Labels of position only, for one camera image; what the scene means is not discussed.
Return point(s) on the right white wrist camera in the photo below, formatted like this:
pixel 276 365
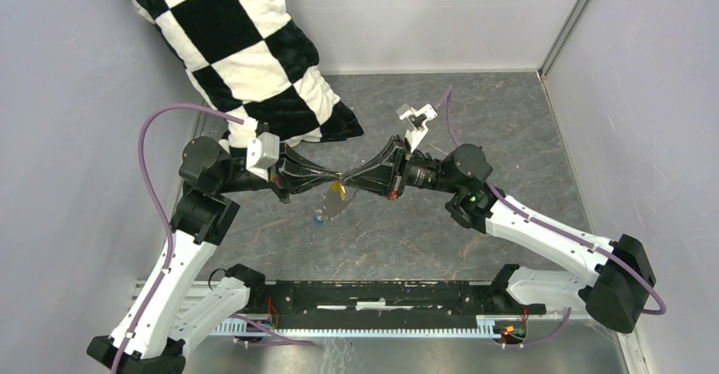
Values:
pixel 416 121

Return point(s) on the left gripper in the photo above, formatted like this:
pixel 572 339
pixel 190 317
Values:
pixel 283 179

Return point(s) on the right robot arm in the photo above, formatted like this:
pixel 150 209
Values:
pixel 612 279

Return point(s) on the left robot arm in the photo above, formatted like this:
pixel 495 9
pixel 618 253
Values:
pixel 155 336

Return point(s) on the black white checkered blanket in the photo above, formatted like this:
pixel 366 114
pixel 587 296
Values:
pixel 249 59

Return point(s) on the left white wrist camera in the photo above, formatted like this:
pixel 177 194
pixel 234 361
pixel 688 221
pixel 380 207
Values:
pixel 263 152

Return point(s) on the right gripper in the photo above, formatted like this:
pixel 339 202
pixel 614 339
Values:
pixel 385 182

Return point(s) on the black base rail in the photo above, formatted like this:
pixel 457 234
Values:
pixel 384 304

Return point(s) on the yellow tagged key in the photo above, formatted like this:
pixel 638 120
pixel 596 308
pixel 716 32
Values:
pixel 339 189

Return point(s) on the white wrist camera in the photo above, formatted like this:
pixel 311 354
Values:
pixel 416 121
pixel 263 152

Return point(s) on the white slotted cable duct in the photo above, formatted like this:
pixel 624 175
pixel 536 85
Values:
pixel 239 328

